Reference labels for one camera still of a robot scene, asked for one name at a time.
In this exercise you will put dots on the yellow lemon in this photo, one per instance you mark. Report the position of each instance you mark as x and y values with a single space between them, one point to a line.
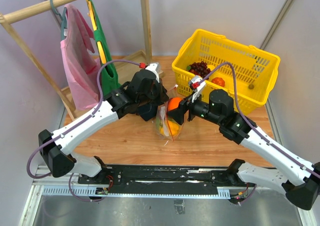
210 68

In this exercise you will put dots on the dark navy cloth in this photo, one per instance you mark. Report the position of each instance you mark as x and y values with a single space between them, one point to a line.
147 111

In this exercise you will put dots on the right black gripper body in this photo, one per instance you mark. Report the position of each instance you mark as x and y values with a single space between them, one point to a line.
198 108

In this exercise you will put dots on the yellow plastic basket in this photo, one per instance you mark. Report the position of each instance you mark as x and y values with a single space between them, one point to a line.
249 79

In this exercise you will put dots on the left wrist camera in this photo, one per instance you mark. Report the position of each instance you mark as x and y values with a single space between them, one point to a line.
153 67

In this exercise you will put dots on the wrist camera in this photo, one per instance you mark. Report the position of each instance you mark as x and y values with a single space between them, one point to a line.
153 67
197 85

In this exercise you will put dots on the teal clothes hanger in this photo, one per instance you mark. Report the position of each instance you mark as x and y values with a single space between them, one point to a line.
58 18

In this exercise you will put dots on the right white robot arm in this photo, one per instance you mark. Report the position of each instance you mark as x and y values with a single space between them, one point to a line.
292 176

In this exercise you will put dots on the green shirt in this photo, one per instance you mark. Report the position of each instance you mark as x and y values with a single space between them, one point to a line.
109 75

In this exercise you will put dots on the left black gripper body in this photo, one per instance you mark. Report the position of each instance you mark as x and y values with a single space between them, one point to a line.
155 96

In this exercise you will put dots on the clear zip top bag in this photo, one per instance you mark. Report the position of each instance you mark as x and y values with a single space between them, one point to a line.
162 111

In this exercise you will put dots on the yellow bell pepper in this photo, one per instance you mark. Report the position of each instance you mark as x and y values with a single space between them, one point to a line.
169 128

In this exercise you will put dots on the purple grape bunch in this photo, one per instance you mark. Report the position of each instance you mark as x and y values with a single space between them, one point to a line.
199 68

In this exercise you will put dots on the orange tangerines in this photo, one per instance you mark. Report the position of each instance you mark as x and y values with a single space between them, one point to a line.
218 81

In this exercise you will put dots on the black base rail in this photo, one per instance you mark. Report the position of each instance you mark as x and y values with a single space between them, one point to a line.
163 180

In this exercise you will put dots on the orange tangerine fruit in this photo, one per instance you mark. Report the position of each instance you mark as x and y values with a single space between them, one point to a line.
173 103

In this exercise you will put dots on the pink shirt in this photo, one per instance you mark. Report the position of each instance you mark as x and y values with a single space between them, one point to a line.
80 67

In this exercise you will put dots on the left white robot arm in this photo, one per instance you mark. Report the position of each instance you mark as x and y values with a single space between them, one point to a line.
59 154

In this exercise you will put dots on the wooden clothes rack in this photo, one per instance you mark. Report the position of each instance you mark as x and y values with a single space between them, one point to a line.
124 68

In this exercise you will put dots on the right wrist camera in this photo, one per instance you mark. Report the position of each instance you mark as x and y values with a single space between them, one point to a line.
197 85

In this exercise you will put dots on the yellow clothes hanger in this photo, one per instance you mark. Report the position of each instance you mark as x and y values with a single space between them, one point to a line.
91 14

